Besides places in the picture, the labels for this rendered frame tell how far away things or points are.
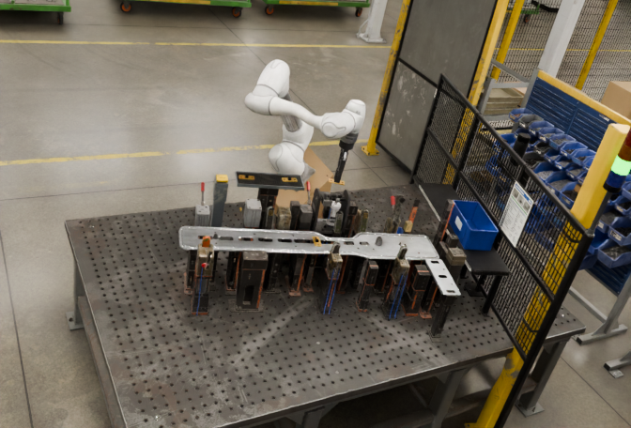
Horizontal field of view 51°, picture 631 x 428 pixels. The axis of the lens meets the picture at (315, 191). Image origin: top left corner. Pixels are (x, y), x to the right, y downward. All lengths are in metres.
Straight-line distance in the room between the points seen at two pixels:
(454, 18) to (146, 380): 3.92
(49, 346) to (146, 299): 0.96
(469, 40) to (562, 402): 2.81
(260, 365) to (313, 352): 0.29
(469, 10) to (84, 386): 3.92
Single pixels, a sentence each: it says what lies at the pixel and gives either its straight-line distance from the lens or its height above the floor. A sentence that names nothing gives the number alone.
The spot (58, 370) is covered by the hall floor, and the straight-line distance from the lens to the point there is 4.10.
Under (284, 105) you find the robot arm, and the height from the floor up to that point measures 1.60.
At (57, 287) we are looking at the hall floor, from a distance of 4.63.
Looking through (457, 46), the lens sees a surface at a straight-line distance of 5.71.
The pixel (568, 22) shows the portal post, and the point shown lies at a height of 1.47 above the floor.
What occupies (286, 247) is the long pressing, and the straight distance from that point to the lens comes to 3.40.
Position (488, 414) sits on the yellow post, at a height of 0.22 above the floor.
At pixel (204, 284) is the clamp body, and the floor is 0.88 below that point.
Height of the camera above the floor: 2.95
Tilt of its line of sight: 30 degrees down
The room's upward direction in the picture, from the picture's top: 12 degrees clockwise
